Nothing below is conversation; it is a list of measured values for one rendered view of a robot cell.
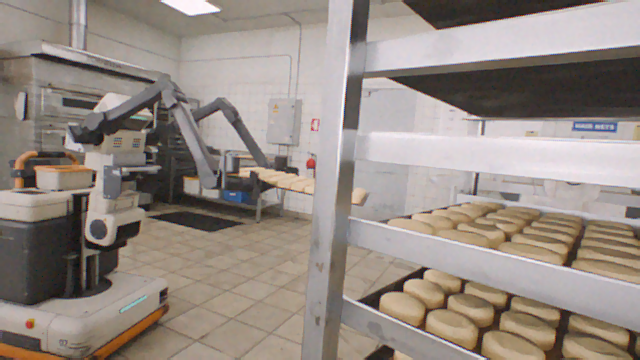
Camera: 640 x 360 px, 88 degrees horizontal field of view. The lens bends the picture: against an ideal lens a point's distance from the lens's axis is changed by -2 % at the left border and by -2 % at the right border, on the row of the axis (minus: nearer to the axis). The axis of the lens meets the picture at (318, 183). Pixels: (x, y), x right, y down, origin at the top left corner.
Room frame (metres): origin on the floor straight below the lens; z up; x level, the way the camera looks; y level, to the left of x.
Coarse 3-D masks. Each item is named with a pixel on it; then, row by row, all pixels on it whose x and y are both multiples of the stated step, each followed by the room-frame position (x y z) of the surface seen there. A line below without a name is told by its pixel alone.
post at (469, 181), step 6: (468, 126) 0.69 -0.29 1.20; (474, 126) 0.68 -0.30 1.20; (480, 126) 0.67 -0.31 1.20; (468, 132) 0.69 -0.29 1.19; (474, 132) 0.68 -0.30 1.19; (480, 132) 0.67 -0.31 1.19; (462, 174) 0.69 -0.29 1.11; (468, 174) 0.68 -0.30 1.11; (474, 174) 0.67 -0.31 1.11; (462, 180) 0.69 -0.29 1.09; (468, 180) 0.68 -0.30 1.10; (474, 180) 0.67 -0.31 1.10; (462, 186) 0.68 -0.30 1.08; (468, 186) 0.68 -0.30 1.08; (474, 186) 0.67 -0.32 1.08; (462, 192) 0.68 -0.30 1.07; (468, 192) 0.68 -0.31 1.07; (474, 192) 0.68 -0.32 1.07
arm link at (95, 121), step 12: (156, 84) 1.35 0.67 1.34; (168, 84) 1.32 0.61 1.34; (144, 96) 1.36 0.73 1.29; (156, 96) 1.36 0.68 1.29; (180, 96) 1.33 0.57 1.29; (120, 108) 1.39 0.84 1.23; (132, 108) 1.38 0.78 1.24; (144, 108) 1.40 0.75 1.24; (96, 120) 1.39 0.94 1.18; (108, 120) 1.39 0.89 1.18; (120, 120) 1.42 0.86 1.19
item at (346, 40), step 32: (352, 0) 0.33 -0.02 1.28; (352, 32) 0.33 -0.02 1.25; (352, 64) 0.33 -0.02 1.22; (352, 96) 0.34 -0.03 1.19; (320, 128) 0.35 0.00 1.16; (352, 128) 0.34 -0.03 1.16; (320, 160) 0.34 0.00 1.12; (352, 160) 0.35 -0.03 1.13; (320, 192) 0.34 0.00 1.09; (320, 224) 0.34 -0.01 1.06; (320, 256) 0.34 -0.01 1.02; (320, 288) 0.33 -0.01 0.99; (320, 320) 0.33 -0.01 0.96; (320, 352) 0.33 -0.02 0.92
